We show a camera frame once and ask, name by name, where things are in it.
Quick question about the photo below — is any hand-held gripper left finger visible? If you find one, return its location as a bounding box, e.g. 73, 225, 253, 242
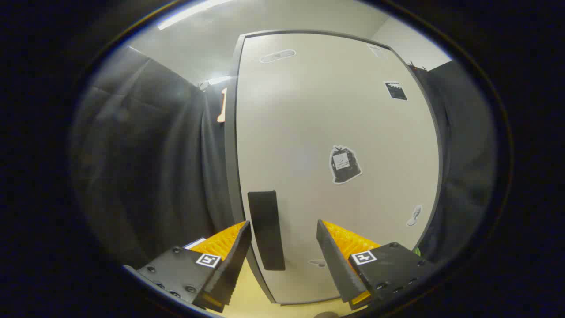
124, 220, 253, 313

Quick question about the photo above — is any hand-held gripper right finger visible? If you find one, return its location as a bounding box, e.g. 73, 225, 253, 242
316, 219, 437, 310

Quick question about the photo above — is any black door handle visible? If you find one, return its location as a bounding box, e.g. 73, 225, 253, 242
247, 191, 286, 271

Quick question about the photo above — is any grey shoe cabinet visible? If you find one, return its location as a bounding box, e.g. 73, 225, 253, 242
224, 30, 443, 305

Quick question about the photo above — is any white shoe cabinet door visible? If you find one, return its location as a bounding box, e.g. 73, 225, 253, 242
236, 33, 442, 304

